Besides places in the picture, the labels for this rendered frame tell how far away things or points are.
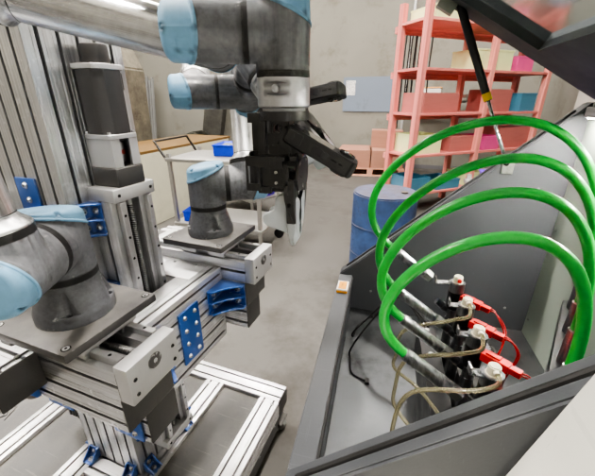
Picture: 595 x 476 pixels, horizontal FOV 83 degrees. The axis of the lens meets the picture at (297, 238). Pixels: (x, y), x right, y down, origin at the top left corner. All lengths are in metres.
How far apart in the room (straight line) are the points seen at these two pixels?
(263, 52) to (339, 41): 8.00
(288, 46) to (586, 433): 0.50
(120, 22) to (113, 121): 0.34
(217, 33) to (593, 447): 0.55
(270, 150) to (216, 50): 0.15
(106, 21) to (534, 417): 0.73
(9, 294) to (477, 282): 1.04
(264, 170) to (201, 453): 1.24
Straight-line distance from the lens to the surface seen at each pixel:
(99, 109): 0.94
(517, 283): 1.12
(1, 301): 0.65
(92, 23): 0.67
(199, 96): 0.84
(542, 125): 0.66
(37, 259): 0.66
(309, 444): 0.63
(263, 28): 0.49
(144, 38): 0.64
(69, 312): 0.81
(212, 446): 1.57
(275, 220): 0.54
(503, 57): 5.57
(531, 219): 1.05
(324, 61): 8.54
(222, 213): 1.12
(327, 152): 0.49
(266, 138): 0.52
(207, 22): 0.50
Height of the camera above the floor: 1.46
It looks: 23 degrees down
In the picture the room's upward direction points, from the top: straight up
